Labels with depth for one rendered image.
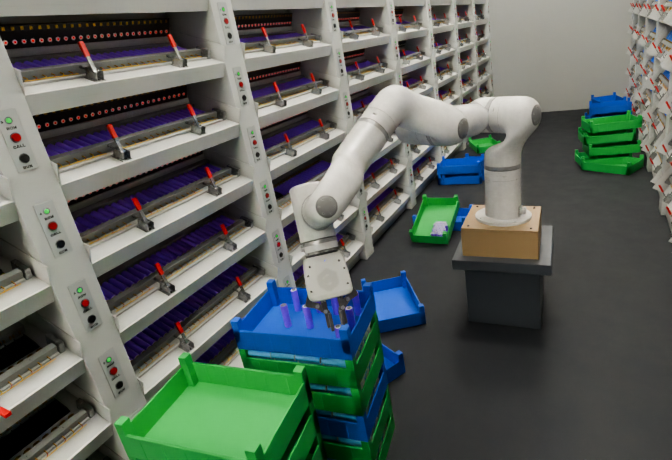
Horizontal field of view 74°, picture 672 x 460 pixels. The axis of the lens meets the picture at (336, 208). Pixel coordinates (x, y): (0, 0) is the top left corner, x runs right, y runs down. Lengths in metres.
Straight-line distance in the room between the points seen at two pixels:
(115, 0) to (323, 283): 0.84
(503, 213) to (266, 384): 1.01
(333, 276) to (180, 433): 0.43
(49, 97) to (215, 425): 0.76
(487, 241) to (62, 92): 1.30
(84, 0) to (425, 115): 0.84
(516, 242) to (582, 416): 0.53
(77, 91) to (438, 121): 0.85
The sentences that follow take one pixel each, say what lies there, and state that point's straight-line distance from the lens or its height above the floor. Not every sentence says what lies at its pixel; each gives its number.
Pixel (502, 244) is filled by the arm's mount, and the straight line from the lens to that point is 1.61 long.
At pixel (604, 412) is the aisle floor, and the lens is 1.52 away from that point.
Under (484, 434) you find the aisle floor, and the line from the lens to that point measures 1.41.
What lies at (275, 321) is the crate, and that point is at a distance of 1.21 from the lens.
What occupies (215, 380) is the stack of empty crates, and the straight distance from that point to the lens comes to 1.07.
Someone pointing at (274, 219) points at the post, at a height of 0.50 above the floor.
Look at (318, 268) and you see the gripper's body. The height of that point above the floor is 0.60.
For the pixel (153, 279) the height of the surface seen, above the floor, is 0.53.
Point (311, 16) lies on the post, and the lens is 2.11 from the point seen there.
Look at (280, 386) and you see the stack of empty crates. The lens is 0.98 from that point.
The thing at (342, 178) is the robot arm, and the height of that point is 0.79.
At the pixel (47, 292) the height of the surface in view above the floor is 0.66.
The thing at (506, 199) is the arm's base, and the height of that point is 0.47.
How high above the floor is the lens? 1.04
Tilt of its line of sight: 20 degrees down
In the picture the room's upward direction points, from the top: 10 degrees counter-clockwise
